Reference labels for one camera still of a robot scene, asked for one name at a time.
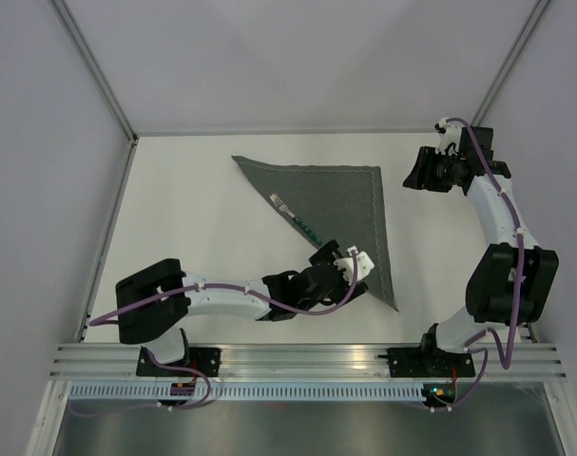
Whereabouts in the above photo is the right aluminium frame post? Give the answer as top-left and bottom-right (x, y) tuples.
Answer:
(471, 0), (553, 126)

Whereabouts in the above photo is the aluminium frame post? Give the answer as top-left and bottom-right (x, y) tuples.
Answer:
(471, 0), (553, 126)
(48, 0), (138, 145)

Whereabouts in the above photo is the black mounting plate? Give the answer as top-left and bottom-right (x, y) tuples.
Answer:
(136, 347), (221, 378)
(380, 347), (475, 378)

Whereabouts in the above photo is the white slotted cable duct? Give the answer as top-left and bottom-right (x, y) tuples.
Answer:
(68, 381), (424, 402)

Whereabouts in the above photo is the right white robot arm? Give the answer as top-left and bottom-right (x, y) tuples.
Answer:
(403, 117), (559, 375)

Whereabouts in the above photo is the fork with green handle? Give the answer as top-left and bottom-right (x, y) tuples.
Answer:
(269, 193), (323, 247)

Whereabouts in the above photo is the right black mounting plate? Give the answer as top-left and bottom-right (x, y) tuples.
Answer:
(380, 347), (475, 378)

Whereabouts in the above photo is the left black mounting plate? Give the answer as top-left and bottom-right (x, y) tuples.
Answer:
(136, 347), (221, 378)

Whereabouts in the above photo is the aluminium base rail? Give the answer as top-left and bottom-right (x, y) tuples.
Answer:
(47, 343), (567, 383)

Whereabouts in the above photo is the grey cloth napkin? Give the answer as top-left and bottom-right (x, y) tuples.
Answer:
(233, 156), (397, 310)

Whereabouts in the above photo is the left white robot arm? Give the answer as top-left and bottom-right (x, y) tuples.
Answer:
(115, 240), (375, 376)

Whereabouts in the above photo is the left aluminium frame post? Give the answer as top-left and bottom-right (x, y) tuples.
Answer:
(48, 0), (138, 145)

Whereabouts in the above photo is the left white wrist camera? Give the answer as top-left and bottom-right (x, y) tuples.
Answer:
(334, 246), (375, 284)

